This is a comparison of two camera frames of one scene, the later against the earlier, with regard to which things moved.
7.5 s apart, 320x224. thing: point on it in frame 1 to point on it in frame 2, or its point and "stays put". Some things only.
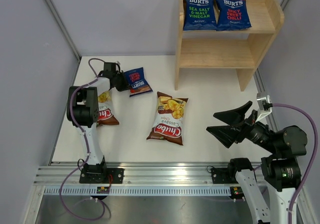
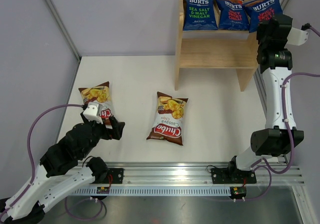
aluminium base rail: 140,180 stays put
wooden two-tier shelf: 240,49 stays put
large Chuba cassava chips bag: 168,121 stays put
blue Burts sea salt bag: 199,12 stays put
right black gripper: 229,134 to 262,27
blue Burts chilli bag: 233,14 stays put
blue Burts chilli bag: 137,82 to 262,9
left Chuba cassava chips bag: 105,116 stays put
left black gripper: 125,86 to 115,132
